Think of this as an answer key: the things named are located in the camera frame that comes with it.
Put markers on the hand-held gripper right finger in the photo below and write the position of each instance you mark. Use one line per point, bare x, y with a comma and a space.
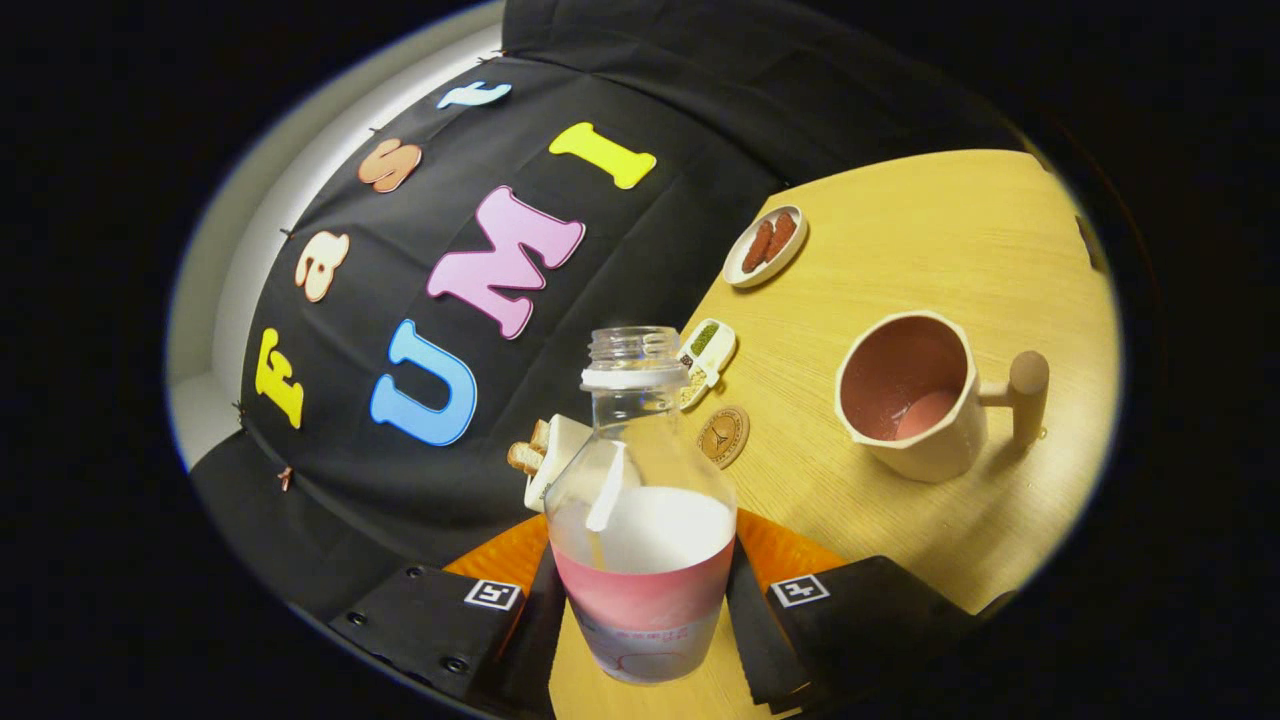
870, 620

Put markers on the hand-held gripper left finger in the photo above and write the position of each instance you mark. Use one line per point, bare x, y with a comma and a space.
430, 620

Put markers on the clear juice bottle pink label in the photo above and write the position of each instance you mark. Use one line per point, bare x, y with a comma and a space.
640, 600

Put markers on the round wooden coaster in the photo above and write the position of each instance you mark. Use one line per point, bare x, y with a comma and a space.
722, 437

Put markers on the toast slice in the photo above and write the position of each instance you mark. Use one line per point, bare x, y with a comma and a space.
524, 458
540, 435

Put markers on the white toaster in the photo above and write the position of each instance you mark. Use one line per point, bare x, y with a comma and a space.
560, 450

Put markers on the white divided seasoning dish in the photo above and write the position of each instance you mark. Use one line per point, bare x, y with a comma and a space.
712, 350

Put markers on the white oval plate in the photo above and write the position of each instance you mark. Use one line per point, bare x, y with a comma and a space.
745, 275

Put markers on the red meat piece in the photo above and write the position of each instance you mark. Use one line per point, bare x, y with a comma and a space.
781, 236
757, 246

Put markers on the wooden table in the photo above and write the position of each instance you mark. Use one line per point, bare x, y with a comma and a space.
950, 230

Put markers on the black backdrop cloth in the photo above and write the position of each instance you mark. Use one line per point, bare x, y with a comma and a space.
650, 270

